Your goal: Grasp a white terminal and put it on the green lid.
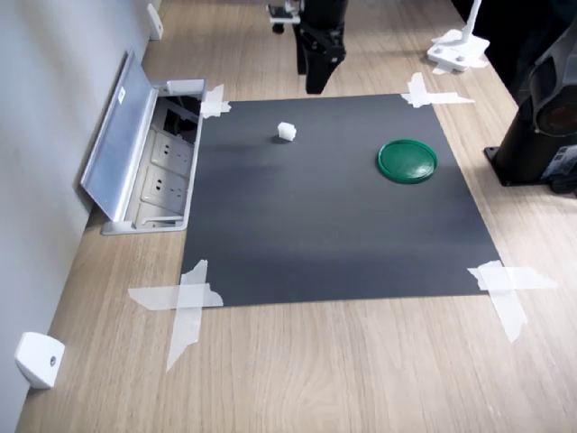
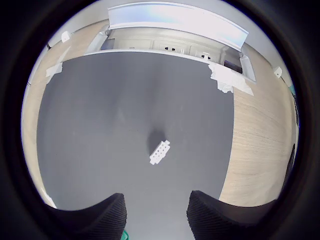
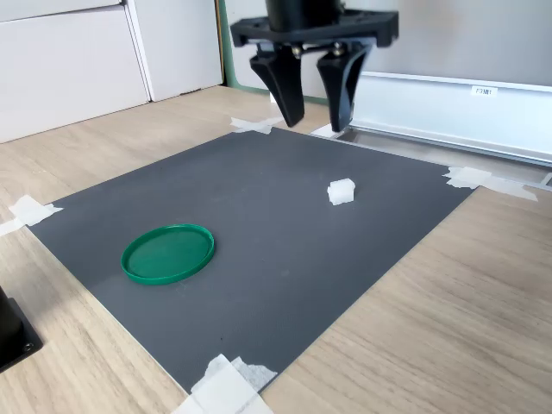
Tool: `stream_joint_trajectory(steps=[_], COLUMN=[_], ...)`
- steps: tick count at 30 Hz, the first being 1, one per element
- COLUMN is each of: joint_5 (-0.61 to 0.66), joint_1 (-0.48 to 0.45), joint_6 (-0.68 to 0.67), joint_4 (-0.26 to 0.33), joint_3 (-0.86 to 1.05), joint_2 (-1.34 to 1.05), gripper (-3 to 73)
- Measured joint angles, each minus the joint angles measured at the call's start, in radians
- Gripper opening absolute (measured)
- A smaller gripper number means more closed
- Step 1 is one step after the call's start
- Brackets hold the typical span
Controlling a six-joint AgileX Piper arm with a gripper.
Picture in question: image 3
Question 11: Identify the small white plastic terminal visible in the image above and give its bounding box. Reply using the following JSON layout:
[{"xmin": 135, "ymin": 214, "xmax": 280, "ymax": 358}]
[{"xmin": 326, "ymin": 177, "xmax": 357, "ymax": 208}]

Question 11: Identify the round green lid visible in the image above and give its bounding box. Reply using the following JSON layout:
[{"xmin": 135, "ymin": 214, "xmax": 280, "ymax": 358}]
[{"xmin": 120, "ymin": 223, "xmax": 216, "ymax": 287}]

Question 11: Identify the white masking tape piece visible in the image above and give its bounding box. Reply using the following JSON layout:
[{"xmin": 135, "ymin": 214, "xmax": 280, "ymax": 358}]
[
  {"xmin": 442, "ymin": 165, "xmax": 539, "ymax": 203},
  {"xmin": 171, "ymin": 353, "xmax": 279, "ymax": 414},
  {"xmin": 0, "ymin": 193, "xmax": 65, "ymax": 237},
  {"xmin": 229, "ymin": 115, "xmax": 285, "ymax": 135}
]

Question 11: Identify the white cabinet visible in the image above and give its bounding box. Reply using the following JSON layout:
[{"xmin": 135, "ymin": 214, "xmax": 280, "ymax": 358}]
[
  {"xmin": 125, "ymin": 0, "xmax": 226, "ymax": 104},
  {"xmin": 0, "ymin": 0, "xmax": 153, "ymax": 144}
]

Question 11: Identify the dark grey mat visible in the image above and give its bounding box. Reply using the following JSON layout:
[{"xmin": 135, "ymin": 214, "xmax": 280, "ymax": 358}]
[{"xmin": 28, "ymin": 126, "xmax": 483, "ymax": 397}]

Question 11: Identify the grey partition with green frame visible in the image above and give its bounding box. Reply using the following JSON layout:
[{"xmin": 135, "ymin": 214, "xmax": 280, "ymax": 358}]
[{"xmin": 218, "ymin": 0, "xmax": 552, "ymax": 105}]

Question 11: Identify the silver cable duct with lid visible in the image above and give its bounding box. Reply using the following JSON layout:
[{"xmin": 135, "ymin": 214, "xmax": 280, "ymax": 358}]
[{"xmin": 310, "ymin": 71, "xmax": 552, "ymax": 186}]

